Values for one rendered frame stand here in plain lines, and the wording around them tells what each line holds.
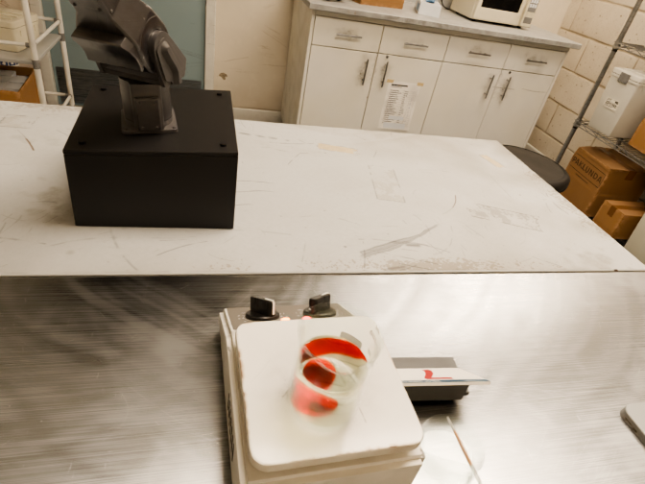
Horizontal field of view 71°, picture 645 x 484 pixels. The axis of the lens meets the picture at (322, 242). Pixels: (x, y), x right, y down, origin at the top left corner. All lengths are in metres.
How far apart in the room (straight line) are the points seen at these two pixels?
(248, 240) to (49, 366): 0.27
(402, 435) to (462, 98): 2.87
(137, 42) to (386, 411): 0.42
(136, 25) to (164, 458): 0.41
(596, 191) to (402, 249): 2.36
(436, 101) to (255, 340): 2.76
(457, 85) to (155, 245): 2.65
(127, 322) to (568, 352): 0.49
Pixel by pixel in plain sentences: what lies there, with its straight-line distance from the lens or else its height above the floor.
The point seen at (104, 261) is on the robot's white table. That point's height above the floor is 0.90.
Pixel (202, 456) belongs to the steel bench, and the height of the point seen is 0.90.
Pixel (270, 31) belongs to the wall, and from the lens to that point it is 3.25.
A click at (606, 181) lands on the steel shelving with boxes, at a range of 2.94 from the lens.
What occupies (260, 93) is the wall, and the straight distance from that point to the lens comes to 3.35.
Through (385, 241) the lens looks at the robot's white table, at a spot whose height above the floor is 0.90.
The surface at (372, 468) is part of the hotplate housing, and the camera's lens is 0.35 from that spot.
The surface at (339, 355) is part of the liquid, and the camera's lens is 0.31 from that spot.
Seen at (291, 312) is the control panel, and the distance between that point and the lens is 0.45.
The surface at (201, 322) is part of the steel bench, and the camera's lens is 0.50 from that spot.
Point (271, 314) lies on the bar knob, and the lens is 0.42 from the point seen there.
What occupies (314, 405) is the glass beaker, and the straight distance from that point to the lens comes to 0.30.
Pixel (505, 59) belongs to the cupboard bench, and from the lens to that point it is 3.17.
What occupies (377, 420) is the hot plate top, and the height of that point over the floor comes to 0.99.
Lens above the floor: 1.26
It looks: 35 degrees down
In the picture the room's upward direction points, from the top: 12 degrees clockwise
